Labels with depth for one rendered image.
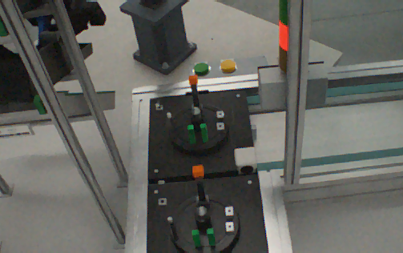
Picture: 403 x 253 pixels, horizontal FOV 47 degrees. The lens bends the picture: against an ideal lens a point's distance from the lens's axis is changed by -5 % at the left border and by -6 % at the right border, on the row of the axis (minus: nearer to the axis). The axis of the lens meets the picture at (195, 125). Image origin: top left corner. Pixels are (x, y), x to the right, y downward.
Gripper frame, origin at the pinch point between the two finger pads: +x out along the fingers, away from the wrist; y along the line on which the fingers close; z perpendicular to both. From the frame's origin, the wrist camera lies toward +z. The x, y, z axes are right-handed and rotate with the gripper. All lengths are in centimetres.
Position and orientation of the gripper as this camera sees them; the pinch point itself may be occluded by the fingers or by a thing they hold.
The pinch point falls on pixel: (54, 33)
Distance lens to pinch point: 104.1
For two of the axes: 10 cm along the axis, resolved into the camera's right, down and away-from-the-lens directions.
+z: -2.2, -4.5, -8.7
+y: 9.5, 0.8, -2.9
